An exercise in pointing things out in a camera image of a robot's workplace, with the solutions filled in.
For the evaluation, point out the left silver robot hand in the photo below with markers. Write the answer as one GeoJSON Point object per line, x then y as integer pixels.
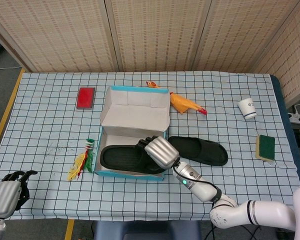
{"type": "Point", "coordinates": [5, 197]}

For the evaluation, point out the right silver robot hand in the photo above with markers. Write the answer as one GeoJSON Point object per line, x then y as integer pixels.
{"type": "Point", "coordinates": [161, 151]}

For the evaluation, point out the black rubber slipper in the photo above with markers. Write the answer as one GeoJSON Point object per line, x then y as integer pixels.
{"type": "Point", "coordinates": [120, 157]}
{"type": "Point", "coordinates": [202, 150]}

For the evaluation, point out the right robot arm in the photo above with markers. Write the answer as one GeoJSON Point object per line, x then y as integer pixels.
{"type": "Point", "coordinates": [202, 191]}

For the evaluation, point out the blue cardboard shoe box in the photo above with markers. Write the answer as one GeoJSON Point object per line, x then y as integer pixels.
{"type": "Point", "coordinates": [130, 112]}

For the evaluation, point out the yellow rubber chicken toy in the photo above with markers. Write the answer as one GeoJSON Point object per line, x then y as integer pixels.
{"type": "Point", "coordinates": [180, 102]}

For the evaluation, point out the red yellow green feather shuttlecock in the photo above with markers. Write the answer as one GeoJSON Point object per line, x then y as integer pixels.
{"type": "Point", "coordinates": [87, 160]}

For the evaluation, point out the blue chair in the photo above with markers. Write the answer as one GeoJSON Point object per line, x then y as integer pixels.
{"type": "Point", "coordinates": [145, 231]}

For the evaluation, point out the blue checkered tablecloth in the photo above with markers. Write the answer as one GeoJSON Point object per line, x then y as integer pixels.
{"type": "Point", "coordinates": [52, 125]}

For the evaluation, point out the red ink pad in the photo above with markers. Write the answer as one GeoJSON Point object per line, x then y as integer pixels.
{"type": "Point", "coordinates": [85, 98]}

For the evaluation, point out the white paper cup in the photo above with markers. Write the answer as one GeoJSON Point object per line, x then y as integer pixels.
{"type": "Point", "coordinates": [247, 107]}

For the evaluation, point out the green yellow sponge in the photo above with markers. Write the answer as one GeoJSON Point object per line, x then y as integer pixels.
{"type": "Point", "coordinates": [266, 146]}

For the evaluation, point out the woven bamboo screen panel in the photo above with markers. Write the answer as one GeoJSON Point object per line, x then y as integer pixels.
{"type": "Point", "coordinates": [295, 62]}
{"type": "Point", "coordinates": [160, 32]}
{"type": "Point", "coordinates": [52, 32]}
{"type": "Point", "coordinates": [240, 32]}

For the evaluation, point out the blue padded table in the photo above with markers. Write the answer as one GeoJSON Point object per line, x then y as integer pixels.
{"type": "Point", "coordinates": [290, 130]}

